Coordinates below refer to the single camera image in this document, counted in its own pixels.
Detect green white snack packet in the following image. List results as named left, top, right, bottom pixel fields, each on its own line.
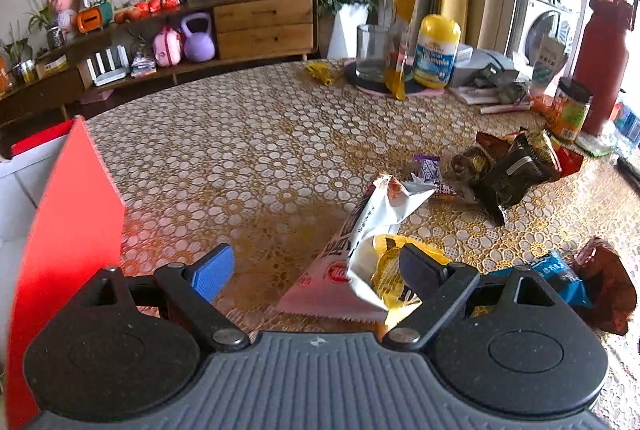
left=347, top=234, right=451, bottom=330

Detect purple candy wrapper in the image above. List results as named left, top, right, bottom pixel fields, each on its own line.
left=411, top=155, right=456, bottom=199

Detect white red snack bag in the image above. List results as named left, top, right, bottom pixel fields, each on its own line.
left=277, top=174, right=435, bottom=323

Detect blue snack packet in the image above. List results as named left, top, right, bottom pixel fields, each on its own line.
left=480, top=250, right=593, bottom=309

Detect brown snack packet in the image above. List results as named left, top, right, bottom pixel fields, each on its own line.
left=572, top=236, right=638, bottom=336

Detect red and white storage box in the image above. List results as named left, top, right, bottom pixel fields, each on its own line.
left=1, top=117, right=126, bottom=429

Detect dark snack packet pile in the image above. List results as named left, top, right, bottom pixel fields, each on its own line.
left=450, top=129, right=584, bottom=226

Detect black remote control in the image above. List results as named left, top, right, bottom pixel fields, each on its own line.
left=615, top=157, right=640, bottom=191

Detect black lid orange jar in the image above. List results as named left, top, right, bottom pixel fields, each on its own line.
left=548, top=78, right=592, bottom=143

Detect stack of papers and boxes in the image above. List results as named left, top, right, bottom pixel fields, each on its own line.
left=447, top=44, right=532, bottom=116

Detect white router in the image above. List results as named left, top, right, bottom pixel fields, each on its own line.
left=86, top=45, right=130, bottom=87

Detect round dark placemat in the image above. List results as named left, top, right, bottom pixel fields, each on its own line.
left=344, top=60, right=445, bottom=99

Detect purple kettlebell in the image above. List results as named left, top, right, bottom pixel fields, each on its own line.
left=181, top=12, right=216, bottom=62

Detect dark red thermos bottle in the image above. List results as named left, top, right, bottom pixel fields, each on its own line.
left=573, top=0, right=639, bottom=137

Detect yellow lid gummies bottle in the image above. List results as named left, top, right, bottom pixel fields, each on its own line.
left=412, top=15, right=461, bottom=90

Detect orange clock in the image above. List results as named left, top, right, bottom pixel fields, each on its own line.
left=76, top=6, right=103, bottom=34

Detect wooden TV cabinet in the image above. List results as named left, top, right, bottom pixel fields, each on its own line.
left=1, top=0, right=318, bottom=125

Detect washing machine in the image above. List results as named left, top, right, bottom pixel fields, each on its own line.
left=506, top=0, right=582, bottom=72

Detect clear drinking glass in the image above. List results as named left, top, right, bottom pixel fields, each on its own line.
left=356, top=24, right=388, bottom=83

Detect yellow small toy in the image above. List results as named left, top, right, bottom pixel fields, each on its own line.
left=305, top=61, right=341, bottom=87

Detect red apple ornaments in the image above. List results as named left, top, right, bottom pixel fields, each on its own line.
left=115, top=0, right=182, bottom=23

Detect pink doll figure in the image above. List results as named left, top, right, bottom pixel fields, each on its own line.
left=48, top=0, right=78, bottom=40

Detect yellow standing snack pouch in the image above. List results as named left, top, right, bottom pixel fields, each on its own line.
left=384, top=0, right=416, bottom=86

